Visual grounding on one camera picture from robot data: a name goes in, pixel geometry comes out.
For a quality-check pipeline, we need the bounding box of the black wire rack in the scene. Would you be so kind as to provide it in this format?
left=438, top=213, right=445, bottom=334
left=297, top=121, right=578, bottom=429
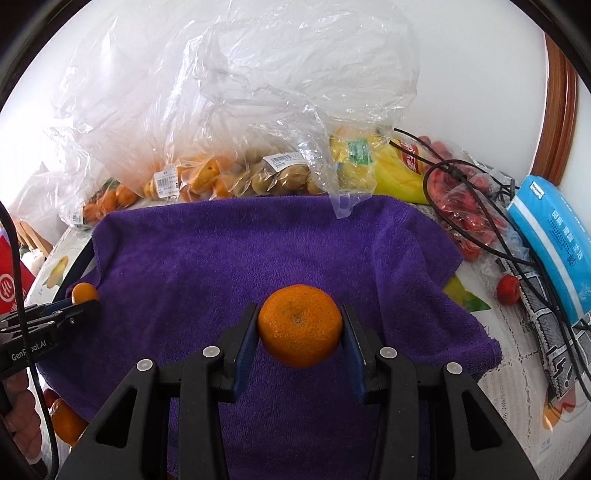
left=394, top=129, right=591, bottom=393

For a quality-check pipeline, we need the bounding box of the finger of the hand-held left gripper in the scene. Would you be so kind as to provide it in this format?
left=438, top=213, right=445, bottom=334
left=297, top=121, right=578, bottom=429
left=51, top=299, right=103, bottom=330
left=0, top=299, right=75, bottom=324

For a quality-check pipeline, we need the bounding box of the clear bag of tan fruits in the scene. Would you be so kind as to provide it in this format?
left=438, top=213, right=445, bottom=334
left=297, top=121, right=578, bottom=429
left=194, top=14, right=421, bottom=220

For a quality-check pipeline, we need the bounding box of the large mandarin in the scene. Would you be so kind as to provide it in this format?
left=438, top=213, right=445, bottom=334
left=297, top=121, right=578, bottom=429
left=257, top=285, right=343, bottom=369

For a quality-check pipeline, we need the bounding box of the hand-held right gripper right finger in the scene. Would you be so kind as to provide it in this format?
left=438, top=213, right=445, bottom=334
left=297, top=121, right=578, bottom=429
left=342, top=303, right=540, bottom=480

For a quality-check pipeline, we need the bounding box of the clear bag of red fruits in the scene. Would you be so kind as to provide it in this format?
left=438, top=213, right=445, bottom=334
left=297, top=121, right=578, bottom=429
left=416, top=136, right=532, bottom=264

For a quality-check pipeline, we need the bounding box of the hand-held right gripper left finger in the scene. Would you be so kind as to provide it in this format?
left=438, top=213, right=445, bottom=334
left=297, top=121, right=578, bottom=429
left=55, top=302, right=260, bottom=480

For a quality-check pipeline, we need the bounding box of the purple towel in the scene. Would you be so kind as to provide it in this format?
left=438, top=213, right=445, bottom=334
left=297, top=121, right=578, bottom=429
left=37, top=194, right=503, bottom=480

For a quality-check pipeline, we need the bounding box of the small round orange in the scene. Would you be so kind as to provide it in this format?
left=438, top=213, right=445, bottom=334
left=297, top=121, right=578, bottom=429
left=71, top=282, right=99, bottom=305

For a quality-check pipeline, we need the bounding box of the wooden door frame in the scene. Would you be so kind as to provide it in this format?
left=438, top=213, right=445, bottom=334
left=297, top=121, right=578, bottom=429
left=531, top=34, right=579, bottom=185

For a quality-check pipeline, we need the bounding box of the blue tissue pack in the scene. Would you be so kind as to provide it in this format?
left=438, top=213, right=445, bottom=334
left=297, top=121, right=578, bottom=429
left=507, top=175, right=591, bottom=324

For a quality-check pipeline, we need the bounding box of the clear bag of leafy mandarins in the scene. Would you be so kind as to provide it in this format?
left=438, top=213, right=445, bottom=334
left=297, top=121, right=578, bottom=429
left=51, top=60, right=144, bottom=227

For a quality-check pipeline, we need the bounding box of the white bag with red print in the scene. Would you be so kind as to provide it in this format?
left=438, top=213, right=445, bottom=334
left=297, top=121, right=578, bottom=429
left=0, top=161, right=93, bottom=317

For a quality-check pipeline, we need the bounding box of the grey patterned flat package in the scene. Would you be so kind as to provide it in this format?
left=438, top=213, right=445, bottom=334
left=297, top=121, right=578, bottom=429
left=498, top=257, right=583, bottom=400

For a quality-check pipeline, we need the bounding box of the smooth round orange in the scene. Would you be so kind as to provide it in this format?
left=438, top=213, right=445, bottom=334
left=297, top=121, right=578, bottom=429
left=50, top=399, right=88, bottom=446

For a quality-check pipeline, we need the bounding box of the person's left hand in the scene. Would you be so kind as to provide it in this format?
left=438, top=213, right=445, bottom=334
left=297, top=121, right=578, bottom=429
left=2, top=371, right=43, bottom=459

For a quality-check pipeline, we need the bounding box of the clear bag of oranges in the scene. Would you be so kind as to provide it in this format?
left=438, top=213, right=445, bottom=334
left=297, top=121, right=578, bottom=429
left=139, top=9, right=245, bottom=204

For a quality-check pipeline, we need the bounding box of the yellow package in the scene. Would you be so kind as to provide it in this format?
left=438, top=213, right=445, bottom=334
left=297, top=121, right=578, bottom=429
left=329, top=128, right=432, bottom=205

